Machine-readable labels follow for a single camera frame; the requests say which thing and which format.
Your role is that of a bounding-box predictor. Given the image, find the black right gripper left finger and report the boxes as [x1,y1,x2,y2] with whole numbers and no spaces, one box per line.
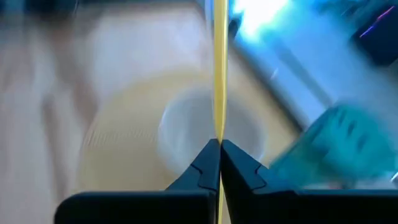
[53,138,221,224]

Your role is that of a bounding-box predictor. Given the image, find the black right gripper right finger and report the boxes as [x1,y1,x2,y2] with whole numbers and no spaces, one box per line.
[221,139,398,224]

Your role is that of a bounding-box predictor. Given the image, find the white ribbed bowl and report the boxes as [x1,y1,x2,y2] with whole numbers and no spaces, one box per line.
[157,88,269,177]

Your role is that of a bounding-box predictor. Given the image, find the teal transparent plastic tumbler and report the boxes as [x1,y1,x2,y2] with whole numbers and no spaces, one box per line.
[269,105,398,190]

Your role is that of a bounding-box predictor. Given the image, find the light wooden chopstick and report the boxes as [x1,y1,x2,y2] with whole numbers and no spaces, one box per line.
[212,0,230,224]

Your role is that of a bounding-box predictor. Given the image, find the round woven beige placemat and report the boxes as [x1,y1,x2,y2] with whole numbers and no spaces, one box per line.
[76,67,301,194]

